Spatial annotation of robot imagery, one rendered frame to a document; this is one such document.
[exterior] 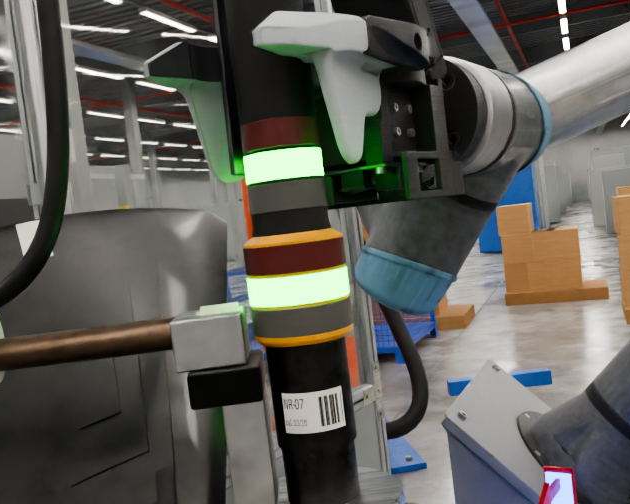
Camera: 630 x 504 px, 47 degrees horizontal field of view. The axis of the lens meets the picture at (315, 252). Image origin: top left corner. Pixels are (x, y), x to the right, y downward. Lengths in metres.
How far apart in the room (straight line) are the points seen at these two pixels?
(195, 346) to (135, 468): 0.08
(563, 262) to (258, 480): 9.15
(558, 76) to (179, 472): 0.48
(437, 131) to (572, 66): 0.33
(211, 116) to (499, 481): 0.62
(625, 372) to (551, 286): 8.55
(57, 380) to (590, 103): 0.50
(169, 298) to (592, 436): 0.62
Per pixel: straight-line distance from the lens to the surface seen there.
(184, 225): 0.47
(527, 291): 9.50
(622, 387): 0.93
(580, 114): 0.70
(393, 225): 0.55
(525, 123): 0.53
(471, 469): 0.87
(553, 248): 9.43
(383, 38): 0.32
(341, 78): 0.30
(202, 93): 0.34
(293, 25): 0.28
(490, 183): 0.54
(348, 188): 0.37
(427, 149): 0.39
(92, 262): 0.44
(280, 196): 0.30
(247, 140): 0.31
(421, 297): 0.56
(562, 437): 0.95
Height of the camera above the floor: 1.43
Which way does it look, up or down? 3 degrees down
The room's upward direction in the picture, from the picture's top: 7 degrees counter-clockwise
